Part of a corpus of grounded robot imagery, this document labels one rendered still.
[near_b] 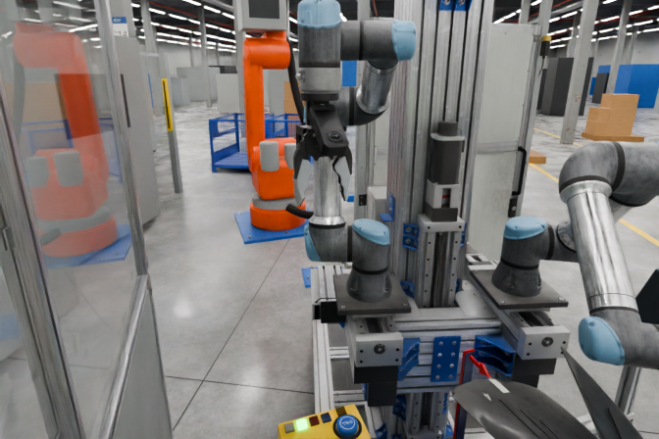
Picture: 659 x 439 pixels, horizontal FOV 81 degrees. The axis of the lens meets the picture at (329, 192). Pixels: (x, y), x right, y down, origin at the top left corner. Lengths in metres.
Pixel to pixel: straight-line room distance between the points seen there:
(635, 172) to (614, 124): 12.06
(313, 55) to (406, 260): 0.95
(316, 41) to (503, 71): 2.01
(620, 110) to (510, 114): 10.47
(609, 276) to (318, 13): 0.70
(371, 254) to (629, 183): 0.65
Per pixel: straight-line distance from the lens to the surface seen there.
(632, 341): 0.86
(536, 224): 1.36
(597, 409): 0.42
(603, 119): 12.96
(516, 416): 0.73
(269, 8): 4.26
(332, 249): 1.19
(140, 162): 4.91
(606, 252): 0.91
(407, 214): 1.37
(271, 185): 4.29
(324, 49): 0.70
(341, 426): 0.85
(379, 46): 0.80
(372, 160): 2.21
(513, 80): 2.67
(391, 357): 1.23
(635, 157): 1.05
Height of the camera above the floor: 1.71
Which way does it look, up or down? 17 degrees down
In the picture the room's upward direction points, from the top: straight up
